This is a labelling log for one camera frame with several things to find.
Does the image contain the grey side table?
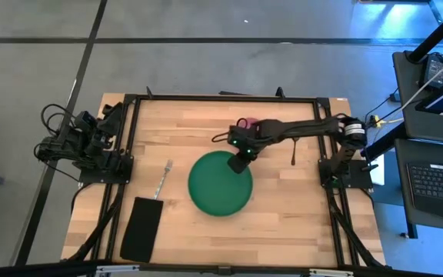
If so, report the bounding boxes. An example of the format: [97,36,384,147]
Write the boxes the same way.
[392,49,443,145]

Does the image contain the black aluminium table frame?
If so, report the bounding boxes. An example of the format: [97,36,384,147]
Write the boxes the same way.
[62,86,387,270]

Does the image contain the thick black pole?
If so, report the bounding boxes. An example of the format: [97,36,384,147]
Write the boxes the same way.
[408,0,443,65]

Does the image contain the short black pole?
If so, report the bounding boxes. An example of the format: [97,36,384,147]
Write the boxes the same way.
[361,122,407,161]

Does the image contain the black laptop keyboard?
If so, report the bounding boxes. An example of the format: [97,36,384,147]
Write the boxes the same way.
[406,162,443,222]

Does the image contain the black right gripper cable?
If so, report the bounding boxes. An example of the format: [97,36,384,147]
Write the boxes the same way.
[211,118,248,144]

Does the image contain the dark grey desk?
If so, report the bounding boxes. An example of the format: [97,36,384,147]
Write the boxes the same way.
[394,138,443,234]

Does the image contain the dark brown spoon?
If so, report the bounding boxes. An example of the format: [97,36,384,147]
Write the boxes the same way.
[290,136,300,167]

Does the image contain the black power adapter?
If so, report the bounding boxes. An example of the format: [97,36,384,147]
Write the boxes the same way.
[421,53,443,88]

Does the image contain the green round plate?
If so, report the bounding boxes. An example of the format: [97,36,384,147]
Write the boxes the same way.
[187,149,254,217]

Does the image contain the black cloth napkin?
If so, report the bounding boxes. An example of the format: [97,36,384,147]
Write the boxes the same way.
[119,196,165,264]

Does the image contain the silver metal fork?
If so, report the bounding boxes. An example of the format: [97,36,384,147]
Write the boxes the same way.
[153,159,174,201]

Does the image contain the white cable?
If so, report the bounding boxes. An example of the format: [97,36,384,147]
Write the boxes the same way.
[400,48,443,112]

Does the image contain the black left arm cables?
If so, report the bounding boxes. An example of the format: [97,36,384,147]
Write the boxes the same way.
[32,102,77,162]

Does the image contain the black aluminium crossbar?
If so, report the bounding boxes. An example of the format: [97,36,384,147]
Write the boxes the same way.
[0,260,441,277]

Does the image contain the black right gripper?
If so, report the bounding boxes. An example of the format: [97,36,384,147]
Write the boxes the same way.
[227,121,265,175]

